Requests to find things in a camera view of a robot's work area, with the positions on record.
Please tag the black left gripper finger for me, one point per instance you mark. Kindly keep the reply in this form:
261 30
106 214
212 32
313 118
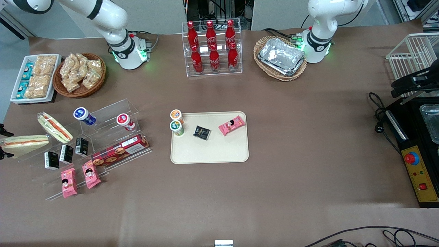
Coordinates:
5 152

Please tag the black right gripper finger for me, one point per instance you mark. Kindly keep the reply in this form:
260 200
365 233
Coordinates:
5 130

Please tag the triangle sandwich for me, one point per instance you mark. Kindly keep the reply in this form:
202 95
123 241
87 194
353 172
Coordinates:
25 144
55 128

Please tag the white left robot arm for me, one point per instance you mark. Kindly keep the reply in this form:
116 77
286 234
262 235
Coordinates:
322 17

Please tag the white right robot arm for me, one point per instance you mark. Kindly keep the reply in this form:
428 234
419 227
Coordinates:
106 17

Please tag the white rectangular snack tray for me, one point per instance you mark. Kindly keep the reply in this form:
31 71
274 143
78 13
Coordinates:
17 77

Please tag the beige plastic serving tray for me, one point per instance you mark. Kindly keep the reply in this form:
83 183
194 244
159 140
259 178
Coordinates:
212 151

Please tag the light wicker foil-tray basket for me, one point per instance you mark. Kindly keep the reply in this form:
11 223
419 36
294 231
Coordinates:
277 77

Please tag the small blue snack pack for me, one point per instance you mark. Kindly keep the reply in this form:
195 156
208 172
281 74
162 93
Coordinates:
27 71
22 90

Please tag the small black carton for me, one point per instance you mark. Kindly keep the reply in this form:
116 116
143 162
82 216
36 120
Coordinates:
66 154
51 160
81 146

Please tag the flat pack of beige crackers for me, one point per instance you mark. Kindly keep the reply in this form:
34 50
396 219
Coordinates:
44 65
37 86

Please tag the pink snack pack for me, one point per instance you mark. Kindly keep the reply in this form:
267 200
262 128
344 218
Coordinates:
69 182
91 174
232 125

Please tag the blue lid cup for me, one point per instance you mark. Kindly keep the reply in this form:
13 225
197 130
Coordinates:
83 115

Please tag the clear bag of beige snacks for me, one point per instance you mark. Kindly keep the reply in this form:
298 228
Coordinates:
70 84
92 73
77 63

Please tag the brown wicker snack basket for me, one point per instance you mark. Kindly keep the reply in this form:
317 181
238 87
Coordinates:
82 92

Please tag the clear acrylic tiered stand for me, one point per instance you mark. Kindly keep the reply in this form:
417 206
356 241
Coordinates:
113 109

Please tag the red cookie box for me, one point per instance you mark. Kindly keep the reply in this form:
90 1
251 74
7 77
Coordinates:
120 151

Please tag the red lid cup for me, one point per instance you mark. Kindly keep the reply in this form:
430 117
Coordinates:
124 120

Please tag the green lid cup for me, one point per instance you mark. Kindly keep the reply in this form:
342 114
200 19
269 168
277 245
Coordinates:
176 127

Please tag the orange lid cup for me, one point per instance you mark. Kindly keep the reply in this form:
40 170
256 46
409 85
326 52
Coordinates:
176 115

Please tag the black snack packet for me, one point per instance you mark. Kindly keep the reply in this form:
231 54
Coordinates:
201 132

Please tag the red cola bottle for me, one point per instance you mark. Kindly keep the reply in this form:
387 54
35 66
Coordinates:
192 36
230 34
211 36
233 59
214 61
197 61

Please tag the clear acrylic bottle rack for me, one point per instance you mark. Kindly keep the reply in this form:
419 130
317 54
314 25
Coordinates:
212 73

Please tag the small white box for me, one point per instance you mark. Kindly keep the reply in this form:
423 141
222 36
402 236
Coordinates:
223 243

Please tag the black equipment rack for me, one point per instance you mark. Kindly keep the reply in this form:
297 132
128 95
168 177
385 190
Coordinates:
219 8

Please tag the stack of foil trays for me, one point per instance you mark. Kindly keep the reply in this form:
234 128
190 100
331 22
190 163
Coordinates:
281 56

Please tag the red emergency stop button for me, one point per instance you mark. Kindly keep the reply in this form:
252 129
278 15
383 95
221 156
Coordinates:
411 158

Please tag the black machine with yellow panel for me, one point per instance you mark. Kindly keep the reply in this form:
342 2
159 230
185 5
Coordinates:
420 181

